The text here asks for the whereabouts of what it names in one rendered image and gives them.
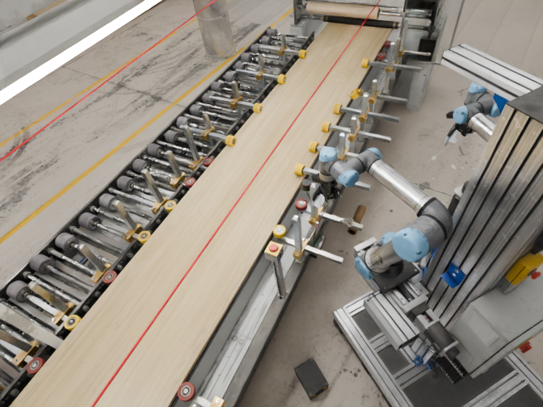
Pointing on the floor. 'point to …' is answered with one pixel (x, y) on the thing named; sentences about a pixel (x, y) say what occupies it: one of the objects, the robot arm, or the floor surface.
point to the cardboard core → (357, 218)
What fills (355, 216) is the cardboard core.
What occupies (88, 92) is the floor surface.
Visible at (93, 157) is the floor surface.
